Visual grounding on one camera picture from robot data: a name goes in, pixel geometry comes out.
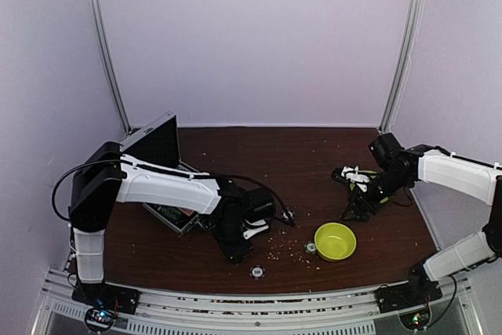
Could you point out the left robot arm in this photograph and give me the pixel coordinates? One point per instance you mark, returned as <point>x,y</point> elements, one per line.
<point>109,177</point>

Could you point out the purple 500 chip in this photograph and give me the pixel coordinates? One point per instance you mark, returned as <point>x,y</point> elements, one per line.
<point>287,215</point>
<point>257,272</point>

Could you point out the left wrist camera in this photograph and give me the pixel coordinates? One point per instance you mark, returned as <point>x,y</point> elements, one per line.
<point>254,228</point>

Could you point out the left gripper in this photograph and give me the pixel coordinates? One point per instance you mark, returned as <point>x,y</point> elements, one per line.
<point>233,254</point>

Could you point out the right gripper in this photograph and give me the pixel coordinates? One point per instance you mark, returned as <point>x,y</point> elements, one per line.
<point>355,205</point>

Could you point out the aluminium poker case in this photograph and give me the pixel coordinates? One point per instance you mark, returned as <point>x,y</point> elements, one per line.
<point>157,143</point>

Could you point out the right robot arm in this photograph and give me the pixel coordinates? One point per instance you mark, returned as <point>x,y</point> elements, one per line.
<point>445,183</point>

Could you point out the left frame post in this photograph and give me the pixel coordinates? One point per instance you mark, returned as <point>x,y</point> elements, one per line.
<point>109,70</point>

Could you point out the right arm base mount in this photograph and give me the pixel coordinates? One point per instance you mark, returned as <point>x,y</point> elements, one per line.
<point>412,299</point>

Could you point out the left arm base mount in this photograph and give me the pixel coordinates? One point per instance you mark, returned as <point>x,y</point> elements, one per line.
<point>105,303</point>

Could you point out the green bowl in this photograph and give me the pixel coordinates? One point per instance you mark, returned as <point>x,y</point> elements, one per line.
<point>334,241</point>

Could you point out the green poker chip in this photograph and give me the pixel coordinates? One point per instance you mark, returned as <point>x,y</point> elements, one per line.
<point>310,247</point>

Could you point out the right frame post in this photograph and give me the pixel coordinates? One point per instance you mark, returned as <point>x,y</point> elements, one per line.
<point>402,66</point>

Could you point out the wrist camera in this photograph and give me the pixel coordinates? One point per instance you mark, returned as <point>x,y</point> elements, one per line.
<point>352,177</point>
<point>254,228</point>

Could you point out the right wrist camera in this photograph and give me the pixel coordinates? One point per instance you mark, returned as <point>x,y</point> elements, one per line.
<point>352,177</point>

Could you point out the purple 500 chip front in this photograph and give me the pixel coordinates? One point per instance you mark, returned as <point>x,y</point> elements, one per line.
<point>257,272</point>

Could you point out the purple 500 chip right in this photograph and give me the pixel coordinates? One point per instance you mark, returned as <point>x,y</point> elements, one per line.
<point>287,215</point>

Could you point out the green plate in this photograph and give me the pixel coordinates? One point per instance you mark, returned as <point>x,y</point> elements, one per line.
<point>362,177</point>

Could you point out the frame post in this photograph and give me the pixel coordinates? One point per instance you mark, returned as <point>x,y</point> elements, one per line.
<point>109,70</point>
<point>402,66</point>

